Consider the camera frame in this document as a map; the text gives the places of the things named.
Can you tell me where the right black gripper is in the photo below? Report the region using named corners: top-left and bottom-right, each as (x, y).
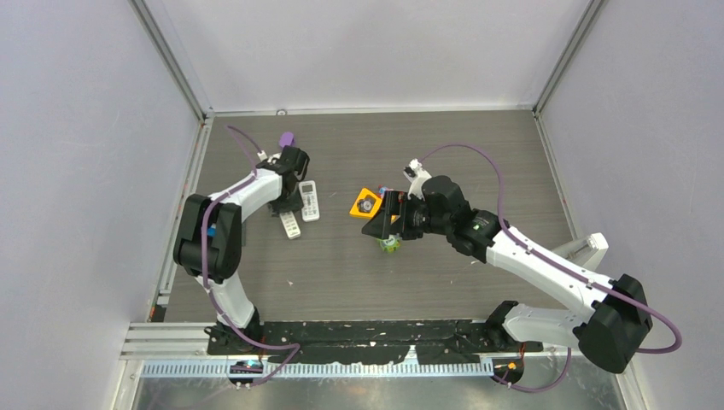
top-left (363, 190), bottom-right (452, 241)

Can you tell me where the white remote control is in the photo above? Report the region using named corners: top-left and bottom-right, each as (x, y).
top-left (279, 212), bottom-right (301, 240)
top-left (299, 180), bottom-right (320, 222)

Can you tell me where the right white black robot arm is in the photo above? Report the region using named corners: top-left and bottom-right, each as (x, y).
top-left (353, 176), bottom-right (652, 373)

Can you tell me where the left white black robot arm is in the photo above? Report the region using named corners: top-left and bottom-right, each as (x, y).
top-left (172, 146), bottom-right (310, 354)

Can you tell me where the purple plastic cap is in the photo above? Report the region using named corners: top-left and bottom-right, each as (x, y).
top-left (278, 132), bottom-right (295, 148)

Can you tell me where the green monster toy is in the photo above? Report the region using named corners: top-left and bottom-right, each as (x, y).
top-left (378, 237), bottom-right (400, 253)

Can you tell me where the blue poker chip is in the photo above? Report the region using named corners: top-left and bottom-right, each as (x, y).
top-left (357, 198), bottom-right (376, 214)

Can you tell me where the yellow triangular toy block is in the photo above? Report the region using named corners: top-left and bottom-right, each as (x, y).
top-left (348, 185), bottom-right (390, 220)

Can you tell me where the grey lego baseplate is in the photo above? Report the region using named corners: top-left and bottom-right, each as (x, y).
top-left (241, 220), bottom-right (248, 248)

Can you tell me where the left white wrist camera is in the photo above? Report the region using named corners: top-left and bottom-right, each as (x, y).
top-left (256, 150), bottom-right (281, 168)

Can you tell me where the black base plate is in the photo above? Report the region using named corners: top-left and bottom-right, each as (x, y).
top-left (206, 319), bottom-right (544, 366)

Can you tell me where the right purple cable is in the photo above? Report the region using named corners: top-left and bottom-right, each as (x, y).
top-left (418, 143), bottom-right (683, 354)

